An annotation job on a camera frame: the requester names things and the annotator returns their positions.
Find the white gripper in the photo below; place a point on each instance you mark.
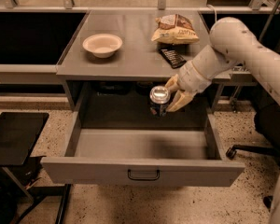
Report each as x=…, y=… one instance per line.
x=193, y=77

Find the blue pepsi can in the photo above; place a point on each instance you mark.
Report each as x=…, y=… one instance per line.
x=159, y=100

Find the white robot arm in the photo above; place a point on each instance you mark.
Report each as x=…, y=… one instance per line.
x=231, y=43

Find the grey cabinet counter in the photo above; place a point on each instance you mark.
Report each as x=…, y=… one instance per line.
x=137, y=60

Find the grey open top drawer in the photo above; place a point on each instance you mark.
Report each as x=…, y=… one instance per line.
x=112, y=133

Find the dark chocolate bar wrapper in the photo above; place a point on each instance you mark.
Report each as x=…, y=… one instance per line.
x=173, y=58

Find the yellow chip bag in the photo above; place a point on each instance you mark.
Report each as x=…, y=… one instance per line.
x=175, y=30

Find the white paper bowl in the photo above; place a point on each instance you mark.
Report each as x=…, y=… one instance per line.
x=102, y=45

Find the black office chair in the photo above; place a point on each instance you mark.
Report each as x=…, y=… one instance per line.
x=267, y=123

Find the black drawer handle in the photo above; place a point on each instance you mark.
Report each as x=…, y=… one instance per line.
x=143, y=175

